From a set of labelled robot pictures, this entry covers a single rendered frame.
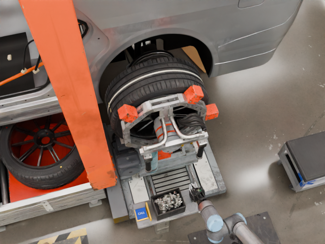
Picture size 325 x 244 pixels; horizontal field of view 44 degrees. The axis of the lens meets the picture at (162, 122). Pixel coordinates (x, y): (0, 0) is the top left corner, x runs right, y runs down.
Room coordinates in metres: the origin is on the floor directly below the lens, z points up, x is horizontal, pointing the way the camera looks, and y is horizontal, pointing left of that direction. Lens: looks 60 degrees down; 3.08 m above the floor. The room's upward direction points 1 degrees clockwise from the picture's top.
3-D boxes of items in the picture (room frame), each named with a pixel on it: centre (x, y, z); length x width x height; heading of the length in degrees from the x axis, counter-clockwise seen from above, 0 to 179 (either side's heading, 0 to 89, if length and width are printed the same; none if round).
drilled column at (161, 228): (0.83, -0.01, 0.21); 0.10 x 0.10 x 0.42; 17
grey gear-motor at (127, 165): (1.34, 0.29, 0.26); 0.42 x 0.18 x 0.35; 17
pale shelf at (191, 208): (0.83, -0.04, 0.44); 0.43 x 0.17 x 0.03; 107
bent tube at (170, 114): (1.17, -0.14, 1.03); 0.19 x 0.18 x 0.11; 17
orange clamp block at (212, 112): (1.36, -0.31, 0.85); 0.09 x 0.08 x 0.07; 107
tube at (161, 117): (1.11, 0.05, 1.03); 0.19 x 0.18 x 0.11; 17
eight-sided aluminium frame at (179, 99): (1.26, -0.01, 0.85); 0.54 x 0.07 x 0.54; 107
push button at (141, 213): (0.78, 0.13, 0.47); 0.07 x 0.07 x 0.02; 17
